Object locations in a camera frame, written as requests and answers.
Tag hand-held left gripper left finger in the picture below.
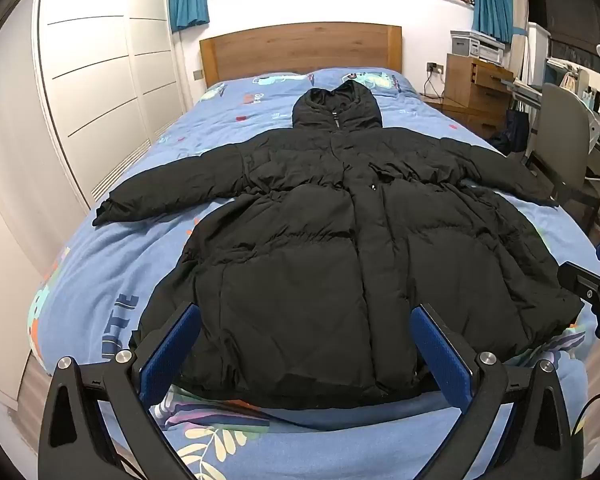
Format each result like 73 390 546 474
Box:
39 302 203 480

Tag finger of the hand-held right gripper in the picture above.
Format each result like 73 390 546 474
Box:
557 242 600 346

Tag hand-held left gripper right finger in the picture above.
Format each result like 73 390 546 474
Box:
410 302 578 480

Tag black puffer coat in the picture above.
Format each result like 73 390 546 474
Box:
91 82 586 411

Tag bed with blue patterned sheet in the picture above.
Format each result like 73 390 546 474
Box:
27 67 600 480

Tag grey desk chair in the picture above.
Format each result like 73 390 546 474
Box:
522 82 600 233

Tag dark bag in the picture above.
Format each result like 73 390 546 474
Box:
487 107 531 157

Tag wooden nightstand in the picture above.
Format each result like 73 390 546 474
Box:
442 54 516 137

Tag white printer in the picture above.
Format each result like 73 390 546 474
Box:
450 30 507 65

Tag white wardrobe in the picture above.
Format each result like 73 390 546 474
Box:
0 0 187 406

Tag wooden headboard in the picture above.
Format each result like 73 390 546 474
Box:
199 22 403 89

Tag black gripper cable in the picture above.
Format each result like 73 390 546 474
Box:
571 389 600 437

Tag black charger cable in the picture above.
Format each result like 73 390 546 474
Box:
422 72 447 102

